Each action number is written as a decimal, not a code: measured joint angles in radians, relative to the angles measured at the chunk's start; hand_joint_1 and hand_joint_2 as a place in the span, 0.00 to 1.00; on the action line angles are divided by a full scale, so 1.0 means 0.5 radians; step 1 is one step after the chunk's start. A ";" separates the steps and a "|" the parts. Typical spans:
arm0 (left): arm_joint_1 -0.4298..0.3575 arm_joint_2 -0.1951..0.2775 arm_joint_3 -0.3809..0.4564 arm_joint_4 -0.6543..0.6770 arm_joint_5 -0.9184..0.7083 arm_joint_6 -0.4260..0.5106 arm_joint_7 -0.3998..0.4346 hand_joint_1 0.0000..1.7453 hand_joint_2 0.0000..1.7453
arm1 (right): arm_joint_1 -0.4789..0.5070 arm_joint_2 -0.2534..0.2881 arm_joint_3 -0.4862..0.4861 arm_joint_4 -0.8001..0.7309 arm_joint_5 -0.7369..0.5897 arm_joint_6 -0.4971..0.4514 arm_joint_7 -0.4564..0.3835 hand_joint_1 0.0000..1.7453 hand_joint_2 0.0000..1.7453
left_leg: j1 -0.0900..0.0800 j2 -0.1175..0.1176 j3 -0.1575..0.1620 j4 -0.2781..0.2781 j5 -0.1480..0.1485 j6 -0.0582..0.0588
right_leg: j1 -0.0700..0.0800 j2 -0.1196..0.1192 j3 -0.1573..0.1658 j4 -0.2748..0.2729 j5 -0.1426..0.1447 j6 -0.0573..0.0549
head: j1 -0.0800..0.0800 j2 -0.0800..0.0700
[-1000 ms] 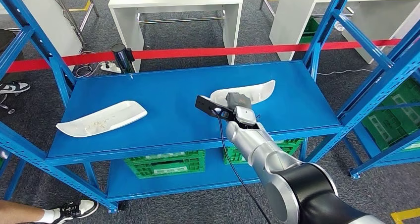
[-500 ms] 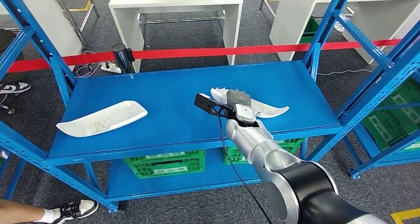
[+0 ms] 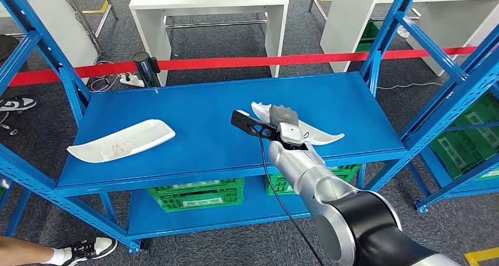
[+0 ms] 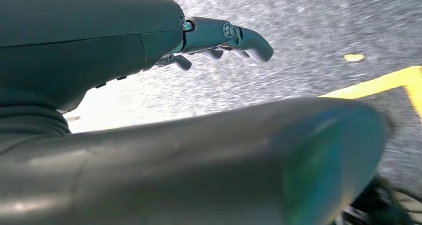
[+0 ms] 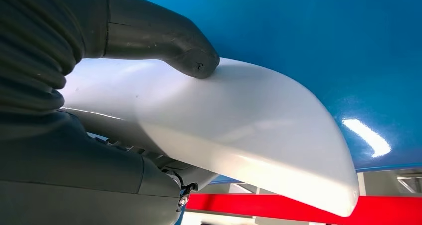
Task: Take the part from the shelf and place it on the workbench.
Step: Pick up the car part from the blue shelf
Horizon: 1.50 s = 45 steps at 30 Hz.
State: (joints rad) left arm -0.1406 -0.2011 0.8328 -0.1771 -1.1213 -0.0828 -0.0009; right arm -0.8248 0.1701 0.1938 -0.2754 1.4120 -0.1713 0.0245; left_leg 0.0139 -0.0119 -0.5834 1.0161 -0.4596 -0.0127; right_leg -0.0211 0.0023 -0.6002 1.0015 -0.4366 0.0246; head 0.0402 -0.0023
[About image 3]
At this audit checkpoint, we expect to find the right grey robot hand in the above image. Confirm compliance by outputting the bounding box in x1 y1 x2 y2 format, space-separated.
269 104 300 128

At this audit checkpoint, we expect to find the white plastic part with scribble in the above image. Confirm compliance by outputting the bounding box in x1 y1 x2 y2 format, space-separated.
66 119 176 164

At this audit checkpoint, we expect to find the red barrier belt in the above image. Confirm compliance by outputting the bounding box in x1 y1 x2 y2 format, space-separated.
8 45 478 88

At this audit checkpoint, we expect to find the white power strip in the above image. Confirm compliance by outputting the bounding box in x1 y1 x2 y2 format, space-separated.
118 73 145 88

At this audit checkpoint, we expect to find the black white sneaker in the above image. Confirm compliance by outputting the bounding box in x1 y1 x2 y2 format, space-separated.
0 97 37 113
58 237 118 266

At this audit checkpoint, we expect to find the person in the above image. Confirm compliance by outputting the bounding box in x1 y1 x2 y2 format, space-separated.
0 235 118 266

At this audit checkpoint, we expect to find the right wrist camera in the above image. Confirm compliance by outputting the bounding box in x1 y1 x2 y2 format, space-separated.
229 109 282 142

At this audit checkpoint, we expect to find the black camera cable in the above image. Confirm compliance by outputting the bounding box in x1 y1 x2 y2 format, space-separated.
251 125 325 266

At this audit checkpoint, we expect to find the chrome metal frame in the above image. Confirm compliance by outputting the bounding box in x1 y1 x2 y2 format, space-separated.
308 0 422 22
56 0 119 54

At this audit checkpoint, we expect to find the thin white cable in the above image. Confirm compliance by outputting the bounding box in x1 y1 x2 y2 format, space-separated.
377 81 444 91

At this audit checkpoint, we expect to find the black barrier post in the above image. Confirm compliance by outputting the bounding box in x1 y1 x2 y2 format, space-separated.
132 51 161 88

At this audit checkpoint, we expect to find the white power cable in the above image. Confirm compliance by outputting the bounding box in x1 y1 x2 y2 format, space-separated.
90 61 122 92

